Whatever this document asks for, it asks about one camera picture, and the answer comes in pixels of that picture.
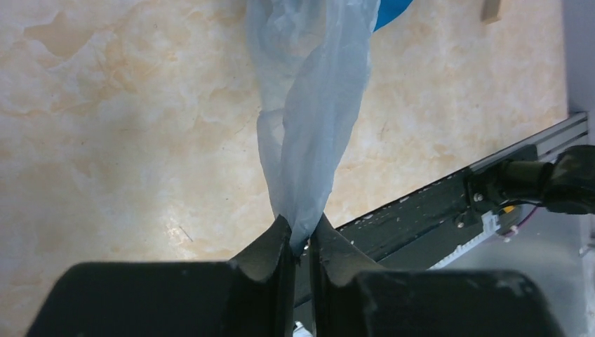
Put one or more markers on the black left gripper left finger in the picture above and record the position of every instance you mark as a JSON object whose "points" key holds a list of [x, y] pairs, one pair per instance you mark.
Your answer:
{"points": [[250, 294]]}

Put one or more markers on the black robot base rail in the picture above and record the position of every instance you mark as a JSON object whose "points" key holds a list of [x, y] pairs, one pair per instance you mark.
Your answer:
{"points": [[430, 227]]}

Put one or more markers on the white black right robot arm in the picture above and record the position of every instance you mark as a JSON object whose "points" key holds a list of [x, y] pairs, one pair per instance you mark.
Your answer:
{"points": [[563, 186]]}

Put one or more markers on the blue t-shirt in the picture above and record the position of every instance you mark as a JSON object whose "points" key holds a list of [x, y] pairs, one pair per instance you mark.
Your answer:
{"points": [[389, 10]]}

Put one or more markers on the light blue plastic trash bag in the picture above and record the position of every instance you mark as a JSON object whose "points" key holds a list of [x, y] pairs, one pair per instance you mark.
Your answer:
{"points": [[312, 61]]}

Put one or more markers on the wooden clothes rack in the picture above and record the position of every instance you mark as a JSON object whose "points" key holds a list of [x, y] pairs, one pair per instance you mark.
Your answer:
{"points": [[491, 11]]}

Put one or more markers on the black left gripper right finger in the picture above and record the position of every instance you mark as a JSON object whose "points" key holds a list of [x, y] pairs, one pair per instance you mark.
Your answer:
{"points": [[352, 295]]}

